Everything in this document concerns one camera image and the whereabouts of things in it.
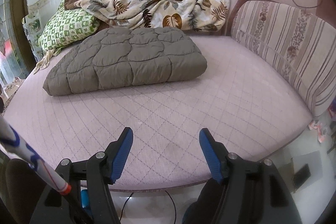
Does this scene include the dark mat on floor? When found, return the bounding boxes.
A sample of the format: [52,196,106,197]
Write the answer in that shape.
[291,151,323,192]

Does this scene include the black cable on floor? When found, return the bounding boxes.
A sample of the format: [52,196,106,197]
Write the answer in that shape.
[119,189,177,224]

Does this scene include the green white patterned pillow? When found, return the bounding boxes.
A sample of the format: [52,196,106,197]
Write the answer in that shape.
[39,0,100,53]

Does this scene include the black trouser leg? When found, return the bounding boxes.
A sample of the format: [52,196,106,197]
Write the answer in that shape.
[182,178,226,224]

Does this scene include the pink quilted mattress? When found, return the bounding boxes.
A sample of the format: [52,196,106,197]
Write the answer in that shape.
[4,36,312,192]

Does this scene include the olive quilted hooded jacket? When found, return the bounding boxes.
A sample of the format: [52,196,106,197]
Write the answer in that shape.
[43,27,207,96]

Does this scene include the floral paper bag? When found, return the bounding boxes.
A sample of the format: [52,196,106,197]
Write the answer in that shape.
[22,10,43,62]

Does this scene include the floral tote bag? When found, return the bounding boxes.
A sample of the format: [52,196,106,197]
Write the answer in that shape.
[1,77,25,111]

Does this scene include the cream leaf print blanket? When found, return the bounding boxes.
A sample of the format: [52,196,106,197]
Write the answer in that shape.
[64,0,230,32]

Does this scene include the beige cloth under pillow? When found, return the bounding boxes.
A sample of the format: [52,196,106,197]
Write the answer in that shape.
[33,47,62,74]

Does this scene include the pink slippers on floor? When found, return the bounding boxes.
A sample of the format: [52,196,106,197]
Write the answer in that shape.
[308,120,329,143]

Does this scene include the white blue red cable sleeve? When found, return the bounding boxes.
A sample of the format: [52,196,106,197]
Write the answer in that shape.
[0,114,72,196]

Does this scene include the striped floral back cushion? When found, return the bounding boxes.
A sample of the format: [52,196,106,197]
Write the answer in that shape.
[231,1,335,118]

